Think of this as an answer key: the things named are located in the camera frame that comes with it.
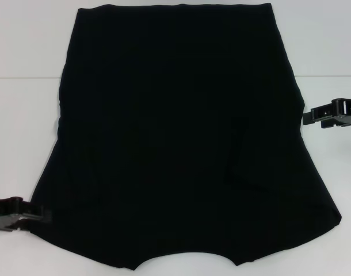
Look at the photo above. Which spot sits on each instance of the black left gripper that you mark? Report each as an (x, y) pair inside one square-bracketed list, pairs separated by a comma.
[(3, 212)]

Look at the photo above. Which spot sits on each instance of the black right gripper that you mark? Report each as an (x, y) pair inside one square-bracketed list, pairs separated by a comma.
[(348, 112)]

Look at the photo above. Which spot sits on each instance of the black t-shirt with FREE print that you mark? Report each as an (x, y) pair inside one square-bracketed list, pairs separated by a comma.
[(178, 129)]

